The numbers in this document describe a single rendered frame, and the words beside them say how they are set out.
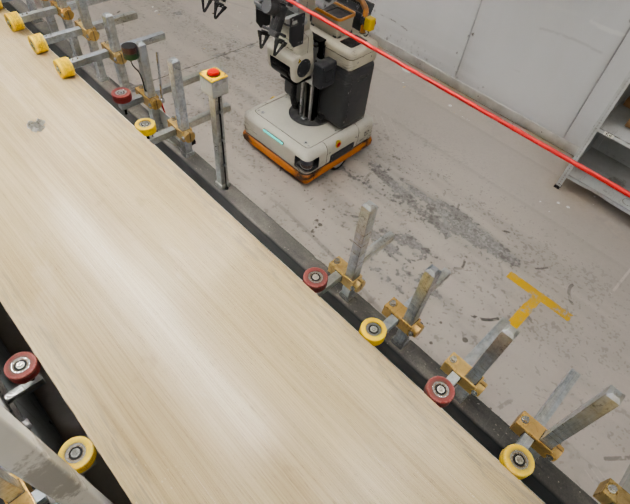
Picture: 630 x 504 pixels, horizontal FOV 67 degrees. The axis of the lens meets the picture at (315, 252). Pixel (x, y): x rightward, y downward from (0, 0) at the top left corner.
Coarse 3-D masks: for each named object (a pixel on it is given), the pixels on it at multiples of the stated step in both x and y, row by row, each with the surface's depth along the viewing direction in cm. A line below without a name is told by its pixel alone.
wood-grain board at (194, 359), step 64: (0, 64) 209; (0, 128) 182; (64, 128) 186; (128, 128) 189; (0, 192) 162; (64, 192) 164; (128, 192) 167; (192, 192) 170; (0, 256) 145; (64, 256) 148; (128, 256) 150; (192, 256) 152; (256, 256) 154; (64, 320) 134; (128, 320) 136; (192, 320) 137; (256, 320) 139; (320, 320) 141; (64, 384) 122; (128, 384) 124; (192, 384) 125; (256, 384) 127; (320, 384) 128; (384, 384) 130; (128, 448) 114; (192, 448) 115; (256, 448) 117; (320, 448) 118; (384, 448) 119; (448, 448) 121
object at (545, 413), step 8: (568, 376) 145; (576, 376) 145; (560, 384) 143; (568, 384) 143; (560, 392) 141; (568, 392) 141; (552, 400) 139; (560, 400) 140; (544, 408) 138; (552, 408) 138; (536, 416) 136; (544, 416) 136; (544, 424) 134; (520, 440) 131; (528, 440) 131; (528, 448) 130
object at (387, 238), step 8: (376, 240) 174; (384, 240) 174; (392, 240) 178; (368, 248) 171; (376, 248) 172; (368, 256) 170; (336, 272) 163; (328, 280) 161; (336, 280) 162; (328, 288) 161; (320, 296) 160
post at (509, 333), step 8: (504, 328) 120; (512, 328) 120; (504, 336) 120; (512, 336) 119; (496, 344) 124; (504, 344) 122; (488, 352) 128; (496, 352) 125; (480, 360) 132; (488, 360) 130; (472, 368) 137; (480, 368) 134; (488, 368) 131; (472, 376) 139; (480, 376) 136; (456, 392) 149; (464, 392) 146
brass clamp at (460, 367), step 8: (448, 360) 144; (440, 368) 147; (448, 368) 144; (456, 368) 143; (464, 368) 143; (464, 376) 141; (464, 384) 142; (472, 384) 140; (480, 384) 140; (472, 392) 140; (480, 392) 139
